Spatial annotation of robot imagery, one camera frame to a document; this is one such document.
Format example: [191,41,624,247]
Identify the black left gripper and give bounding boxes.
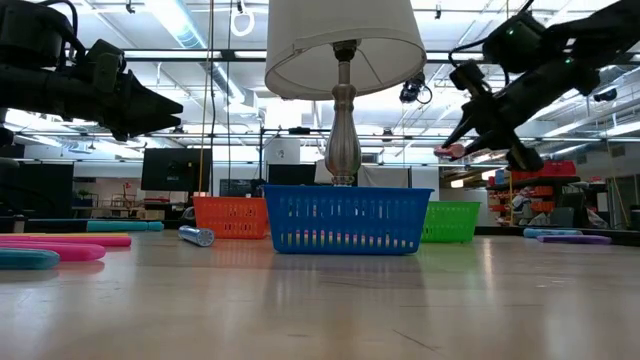
[99,69,184,143]

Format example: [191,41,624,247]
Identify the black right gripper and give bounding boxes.
[441,59,602,174]

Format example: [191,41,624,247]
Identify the red marker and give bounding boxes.
[433,143,468,162]

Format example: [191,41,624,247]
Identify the teal marker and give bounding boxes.
[86,220,165,233]
[0,248,62,271]

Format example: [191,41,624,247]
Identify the light blue marker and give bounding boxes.
[523,227,584,239]

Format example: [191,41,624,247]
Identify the metallic blue marker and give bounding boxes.
[178,224,216,248]

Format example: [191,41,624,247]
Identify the purple marker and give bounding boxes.
[537,234,613,246]

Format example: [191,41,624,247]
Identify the short pink marker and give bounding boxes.
[0,241,107,262]

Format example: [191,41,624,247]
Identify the large black monitor screen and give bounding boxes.
[141,147,213,193]

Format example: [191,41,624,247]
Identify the green plastic basket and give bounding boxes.
[421,200,482,244]

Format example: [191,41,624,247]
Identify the storage shelf rack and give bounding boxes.
[487,159,584,227]

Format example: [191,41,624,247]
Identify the white hanging cloth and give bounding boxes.
[357,166,411,189]

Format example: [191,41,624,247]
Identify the dark chalkboard sign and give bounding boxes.
[219,178,265,198]

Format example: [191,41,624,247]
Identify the orange plastic basket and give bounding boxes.
[192,195,270,240]

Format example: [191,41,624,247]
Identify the white shade silver table lamp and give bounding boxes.
[264,0,428,187]

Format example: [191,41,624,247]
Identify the white numbered sign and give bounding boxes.
[264,138,301,165]

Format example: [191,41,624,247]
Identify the blue plastic basket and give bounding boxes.
[263,185,434,256]

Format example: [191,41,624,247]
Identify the small dark monitor screen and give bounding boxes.
[267,163,318,187]

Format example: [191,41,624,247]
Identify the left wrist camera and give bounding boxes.
[83,38,127,96]

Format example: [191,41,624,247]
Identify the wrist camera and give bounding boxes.
[482,12,547,75]
[83,38,127,96]

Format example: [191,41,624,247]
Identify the black hanging camera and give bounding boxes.
[398,71,434,105]

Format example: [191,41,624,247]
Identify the black hanging cable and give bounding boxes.
[226,0,234,197]

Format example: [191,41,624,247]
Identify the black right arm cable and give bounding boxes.
[447,0,536,69]

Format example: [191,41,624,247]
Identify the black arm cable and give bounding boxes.
[447,0,536,69]
[37,0,86,56]

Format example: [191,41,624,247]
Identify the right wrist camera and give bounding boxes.
[482,12,547,75]

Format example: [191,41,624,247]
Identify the black overhead frame beam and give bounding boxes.
[122,48,489,65]

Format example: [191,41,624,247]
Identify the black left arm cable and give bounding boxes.
[37,0,86,56]

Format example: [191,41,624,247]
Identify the black background pipe frame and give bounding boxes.
[258,127,601,197]

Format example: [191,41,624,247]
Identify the white ring light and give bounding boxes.
[230,8,256,38]

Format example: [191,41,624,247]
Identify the black aluminium table frame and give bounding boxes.
[0,218,640,247]

